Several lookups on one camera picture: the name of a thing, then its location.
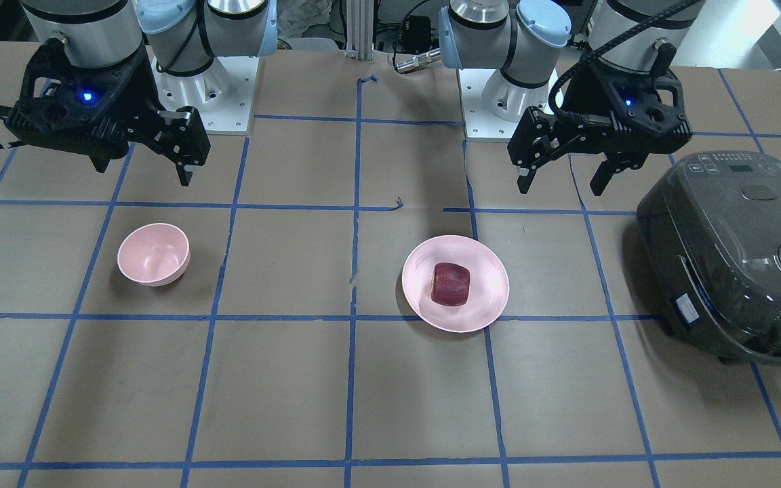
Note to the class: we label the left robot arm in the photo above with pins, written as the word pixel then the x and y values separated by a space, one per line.
pixel 524 41

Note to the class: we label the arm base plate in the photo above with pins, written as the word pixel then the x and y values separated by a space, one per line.
pixel 223 94
pixel 493 106

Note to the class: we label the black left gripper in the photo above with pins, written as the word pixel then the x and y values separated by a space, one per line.
pixel 586 95

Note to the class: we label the dark grey rice cooker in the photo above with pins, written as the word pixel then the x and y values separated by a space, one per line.
pixel 711 227

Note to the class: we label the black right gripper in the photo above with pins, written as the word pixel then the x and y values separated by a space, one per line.
pixel 134 91

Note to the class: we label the red apple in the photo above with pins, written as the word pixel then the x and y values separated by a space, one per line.
pixel 450 284

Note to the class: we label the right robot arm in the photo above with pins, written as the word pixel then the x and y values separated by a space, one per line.
pixel 181 37

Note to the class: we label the aluminium frame post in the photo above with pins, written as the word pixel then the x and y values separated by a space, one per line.
pixel 359 30

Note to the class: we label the pink bowl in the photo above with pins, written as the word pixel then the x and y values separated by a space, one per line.
pixel 154 254

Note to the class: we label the pink plate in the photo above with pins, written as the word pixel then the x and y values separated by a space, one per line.
pixel 489 289

